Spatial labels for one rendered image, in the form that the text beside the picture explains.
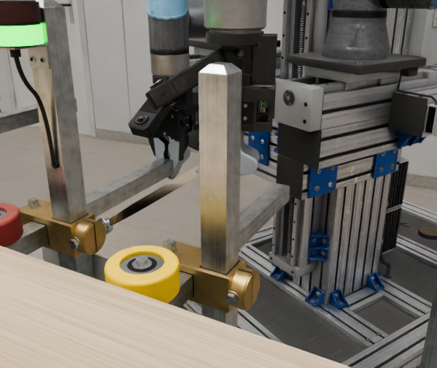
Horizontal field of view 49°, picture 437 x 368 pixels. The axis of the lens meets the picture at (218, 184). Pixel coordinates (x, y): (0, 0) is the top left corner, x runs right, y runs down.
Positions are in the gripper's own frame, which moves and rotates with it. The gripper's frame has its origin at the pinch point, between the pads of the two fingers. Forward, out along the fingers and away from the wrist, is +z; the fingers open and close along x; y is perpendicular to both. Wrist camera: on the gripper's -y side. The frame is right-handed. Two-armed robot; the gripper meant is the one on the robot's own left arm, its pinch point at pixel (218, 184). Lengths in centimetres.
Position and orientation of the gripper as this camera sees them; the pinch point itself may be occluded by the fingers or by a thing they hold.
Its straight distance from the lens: 66.4
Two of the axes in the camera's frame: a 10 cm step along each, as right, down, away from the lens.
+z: 0.0, 9.3, 3.7
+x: 1.5, -3.7, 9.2
